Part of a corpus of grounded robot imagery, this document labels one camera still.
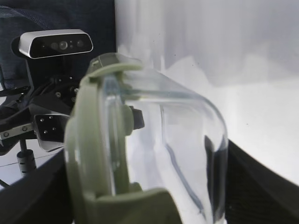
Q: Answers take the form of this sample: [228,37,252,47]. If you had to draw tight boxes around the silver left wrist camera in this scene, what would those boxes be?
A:
[17,29,93,59]

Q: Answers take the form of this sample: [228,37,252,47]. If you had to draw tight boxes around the dark navy lunch bag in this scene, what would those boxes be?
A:
[0,0,116,91]

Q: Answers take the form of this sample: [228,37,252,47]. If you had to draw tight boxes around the glass container with green lid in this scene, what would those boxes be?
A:
[64,53,228,224]

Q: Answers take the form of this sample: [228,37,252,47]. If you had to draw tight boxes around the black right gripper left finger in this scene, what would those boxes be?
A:
[0,151,74,224]

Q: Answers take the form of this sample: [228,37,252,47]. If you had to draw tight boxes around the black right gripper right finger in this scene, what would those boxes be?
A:
[225,141,299,224]

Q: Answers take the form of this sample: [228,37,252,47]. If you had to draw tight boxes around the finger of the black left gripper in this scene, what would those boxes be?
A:
[130,106,145,129]

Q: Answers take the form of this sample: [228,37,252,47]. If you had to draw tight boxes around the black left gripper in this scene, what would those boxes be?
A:
[0,56,81,157]

